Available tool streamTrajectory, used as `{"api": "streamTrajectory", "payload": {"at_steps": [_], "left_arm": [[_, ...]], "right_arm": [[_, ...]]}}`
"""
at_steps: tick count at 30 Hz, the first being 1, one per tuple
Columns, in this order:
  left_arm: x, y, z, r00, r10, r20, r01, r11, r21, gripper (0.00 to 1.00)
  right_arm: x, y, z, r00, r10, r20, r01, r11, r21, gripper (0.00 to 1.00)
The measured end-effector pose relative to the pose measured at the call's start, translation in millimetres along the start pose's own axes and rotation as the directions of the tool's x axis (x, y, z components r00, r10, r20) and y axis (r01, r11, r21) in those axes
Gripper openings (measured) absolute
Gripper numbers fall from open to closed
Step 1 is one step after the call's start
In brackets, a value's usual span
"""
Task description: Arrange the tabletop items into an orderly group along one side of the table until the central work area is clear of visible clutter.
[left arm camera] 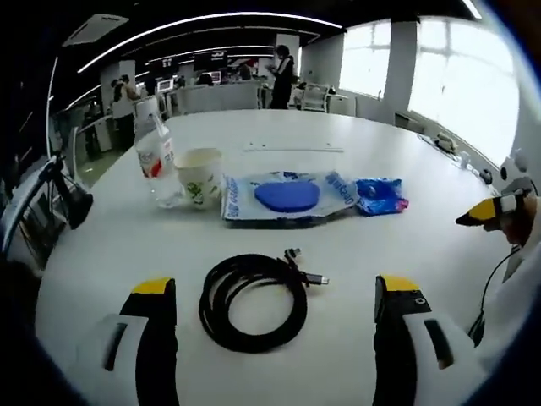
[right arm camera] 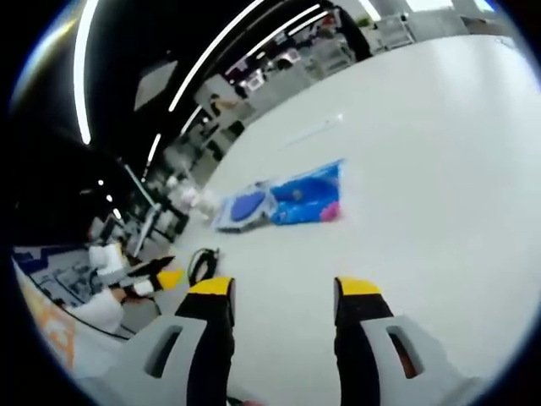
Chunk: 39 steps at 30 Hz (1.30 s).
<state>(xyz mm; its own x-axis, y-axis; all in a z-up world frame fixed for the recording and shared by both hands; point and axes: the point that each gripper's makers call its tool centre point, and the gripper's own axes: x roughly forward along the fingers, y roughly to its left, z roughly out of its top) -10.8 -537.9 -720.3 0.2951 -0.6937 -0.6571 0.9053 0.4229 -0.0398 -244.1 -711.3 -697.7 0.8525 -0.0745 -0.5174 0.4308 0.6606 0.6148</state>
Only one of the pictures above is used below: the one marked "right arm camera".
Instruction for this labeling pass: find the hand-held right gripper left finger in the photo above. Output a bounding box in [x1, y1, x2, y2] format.
[90, 277, 237, 406]

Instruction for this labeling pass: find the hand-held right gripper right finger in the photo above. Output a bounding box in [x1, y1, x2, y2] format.
[332, 277, 478, 406]

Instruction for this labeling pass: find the white paper cup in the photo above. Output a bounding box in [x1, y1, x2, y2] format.
[198, 189, 218, 222]

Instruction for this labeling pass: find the white package with blue disc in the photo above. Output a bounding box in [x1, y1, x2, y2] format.
[214, 180, 278, 234]

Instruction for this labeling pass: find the blue tissue packet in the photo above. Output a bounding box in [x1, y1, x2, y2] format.
[269, 158, 347, 226]

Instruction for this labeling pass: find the white tabletop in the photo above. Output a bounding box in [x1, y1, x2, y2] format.
[160, 33, 537, 406]

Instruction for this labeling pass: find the white jacket with orange print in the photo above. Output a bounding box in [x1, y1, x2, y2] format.
[11, 244, 128, 378]

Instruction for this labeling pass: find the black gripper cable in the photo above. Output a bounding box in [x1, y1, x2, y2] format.
[15, 261, 128, 340]

